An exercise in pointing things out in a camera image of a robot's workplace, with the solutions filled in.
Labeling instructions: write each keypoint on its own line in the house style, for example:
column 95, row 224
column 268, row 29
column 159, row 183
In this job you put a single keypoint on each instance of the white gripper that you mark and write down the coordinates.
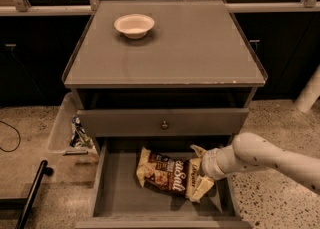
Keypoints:
column 209, row 165

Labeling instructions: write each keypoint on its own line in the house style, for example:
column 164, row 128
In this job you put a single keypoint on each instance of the brown chip bag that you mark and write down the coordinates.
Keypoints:
column 174, row 176

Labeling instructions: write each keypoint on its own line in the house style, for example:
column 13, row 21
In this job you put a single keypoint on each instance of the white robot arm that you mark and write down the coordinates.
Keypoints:
column 249, row 152

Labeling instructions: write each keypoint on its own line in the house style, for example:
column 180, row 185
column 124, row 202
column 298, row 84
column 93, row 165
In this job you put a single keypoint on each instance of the brass drawer knob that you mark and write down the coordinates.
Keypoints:
column 164, row 125

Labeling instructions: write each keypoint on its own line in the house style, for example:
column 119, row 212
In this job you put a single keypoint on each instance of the grey open middle drawer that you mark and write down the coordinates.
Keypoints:
column 120, row 202

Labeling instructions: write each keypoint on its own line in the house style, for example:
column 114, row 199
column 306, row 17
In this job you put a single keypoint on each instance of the grey drawer cabinet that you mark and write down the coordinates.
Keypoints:
column 195, row 56

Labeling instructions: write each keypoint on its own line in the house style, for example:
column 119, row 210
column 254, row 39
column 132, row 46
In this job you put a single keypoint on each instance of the grey top drawer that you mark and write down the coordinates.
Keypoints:
column 147, row 122

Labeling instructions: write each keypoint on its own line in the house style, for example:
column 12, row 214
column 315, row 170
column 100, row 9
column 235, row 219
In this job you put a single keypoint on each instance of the clear plastic bin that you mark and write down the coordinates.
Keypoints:
column 63, row 131

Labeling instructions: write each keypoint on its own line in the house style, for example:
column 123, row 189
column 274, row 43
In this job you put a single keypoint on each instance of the white paper bowl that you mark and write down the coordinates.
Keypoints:
column 134, row 26

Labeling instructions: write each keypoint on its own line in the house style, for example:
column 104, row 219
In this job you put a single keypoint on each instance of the black metal bar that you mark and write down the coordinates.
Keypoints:
column 24, row 204

